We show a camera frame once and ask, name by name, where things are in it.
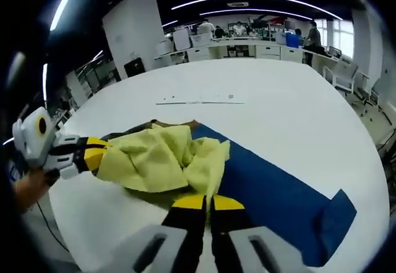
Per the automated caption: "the person's left hand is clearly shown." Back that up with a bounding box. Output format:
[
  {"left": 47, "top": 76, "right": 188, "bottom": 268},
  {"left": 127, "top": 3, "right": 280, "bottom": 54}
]
[{"left": 12, "top": 168, "right": 61, "bottom": 214}]

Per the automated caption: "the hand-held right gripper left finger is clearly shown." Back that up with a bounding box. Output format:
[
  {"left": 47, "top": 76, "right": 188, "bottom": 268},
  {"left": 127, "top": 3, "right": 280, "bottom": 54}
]
[{"left": 98, "top": 194, "right": 207, "bottom": 273}]

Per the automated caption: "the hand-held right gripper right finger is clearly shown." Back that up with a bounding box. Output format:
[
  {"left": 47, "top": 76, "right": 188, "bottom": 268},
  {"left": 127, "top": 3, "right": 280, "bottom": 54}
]
[{"left": 211, "top": 194, "right": 310, "bottom": 273}]

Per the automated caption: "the white panel board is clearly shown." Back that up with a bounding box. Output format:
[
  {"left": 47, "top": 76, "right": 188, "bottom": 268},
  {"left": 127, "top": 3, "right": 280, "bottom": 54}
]
[{"left": 172, "top": 28, "right": 191, "bottom": 51}]

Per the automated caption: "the white square pillar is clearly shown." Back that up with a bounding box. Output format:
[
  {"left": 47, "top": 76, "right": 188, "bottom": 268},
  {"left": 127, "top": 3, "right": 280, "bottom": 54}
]
[
  {"left": 101, "top": 0, "right": 165, "bottom": 79},
  {"left": 351, "top": 6, "right": 386, "bottom": 100}
]

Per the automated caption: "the yellow and blue garment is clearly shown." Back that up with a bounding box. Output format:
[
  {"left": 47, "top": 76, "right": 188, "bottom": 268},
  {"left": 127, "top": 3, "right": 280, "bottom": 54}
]
[{"left": 98, "top": 118, "right": 358, "bottom": 267}]

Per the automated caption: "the grey storage shelving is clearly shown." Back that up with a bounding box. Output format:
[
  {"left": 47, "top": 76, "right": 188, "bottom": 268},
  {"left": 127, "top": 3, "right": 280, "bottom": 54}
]
[{"left": 66, "top": 59, "right": 121, "bottom": 101}]

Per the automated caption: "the long white counter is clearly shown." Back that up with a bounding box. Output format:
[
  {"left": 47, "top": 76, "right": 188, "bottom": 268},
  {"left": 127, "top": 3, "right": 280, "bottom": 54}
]
[{"left": 153, "top": 36, "right": 306, "bottom": 65}]

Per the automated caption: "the white template sheet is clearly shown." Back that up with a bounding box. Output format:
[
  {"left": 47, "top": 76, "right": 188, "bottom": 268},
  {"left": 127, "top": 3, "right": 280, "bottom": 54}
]
[{"left": 155, "top": 92, "right": 246, "bottom": 105}]

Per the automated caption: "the white office chair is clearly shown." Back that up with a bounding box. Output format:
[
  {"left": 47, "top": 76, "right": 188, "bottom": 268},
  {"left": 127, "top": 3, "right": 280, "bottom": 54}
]
[{"left": 323, "top": 54, "right": 360, "bottom": 98}]

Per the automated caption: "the black cabinet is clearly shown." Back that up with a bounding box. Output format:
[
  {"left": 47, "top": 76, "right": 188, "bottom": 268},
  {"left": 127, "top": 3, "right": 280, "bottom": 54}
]
[{"left": 123, "top": 56, "right": 146, "bottom": 79}]

